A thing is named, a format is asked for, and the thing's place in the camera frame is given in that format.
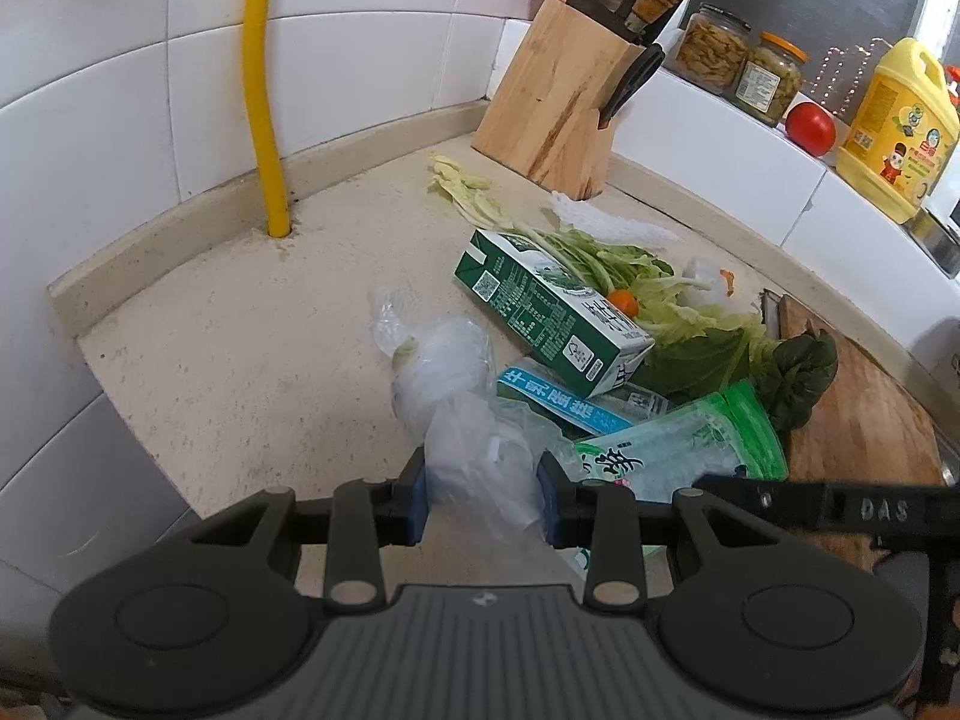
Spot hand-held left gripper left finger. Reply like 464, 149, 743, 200
189, 448, 431, 608

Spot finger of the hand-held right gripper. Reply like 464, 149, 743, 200
692, 472, 830, 531

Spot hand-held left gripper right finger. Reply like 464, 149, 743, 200
535, 452, 782, 608

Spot clear plastic bag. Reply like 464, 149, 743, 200
367, 285, 550, 541

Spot blue cake wrapper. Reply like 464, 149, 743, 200
496, 364, 668, 440

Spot green snack bag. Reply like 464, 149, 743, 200
574, 379, 788, 505

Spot dark green spinach leaf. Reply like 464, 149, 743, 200
757, 330, 839, 433

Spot napa cabbage leaf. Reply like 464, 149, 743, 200
637, 298, 777, 400

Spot green milk carton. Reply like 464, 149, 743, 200
455, 229, 656, 398

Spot leafy vegetable stalks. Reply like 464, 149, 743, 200
511, 223, 676, 297

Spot white foam net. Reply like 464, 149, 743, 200
550, 191, 683, 248

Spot pale cabbage scraps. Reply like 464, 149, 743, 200
427, 152, 518, 230

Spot wooden cutting board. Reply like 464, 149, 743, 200
761, 289, 950, 571

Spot metal container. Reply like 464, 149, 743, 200
904, 206, 960, 278

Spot red tomato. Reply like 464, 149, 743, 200
785, 101, 837, 157

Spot yellow detergent bottle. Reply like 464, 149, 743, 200
836, 37, 960, 224

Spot wooden knife block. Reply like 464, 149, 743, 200
471, 0, 647, 200

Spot glass jar with orange lid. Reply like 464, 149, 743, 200
733, 31, 809, 127

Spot black scissors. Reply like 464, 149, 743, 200
598, 43, 667, 128

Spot yellow pipe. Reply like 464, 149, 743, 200
241, 0, 295, 239

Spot glass jar of pale pickles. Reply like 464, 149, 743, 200
675, 4, 753, 95

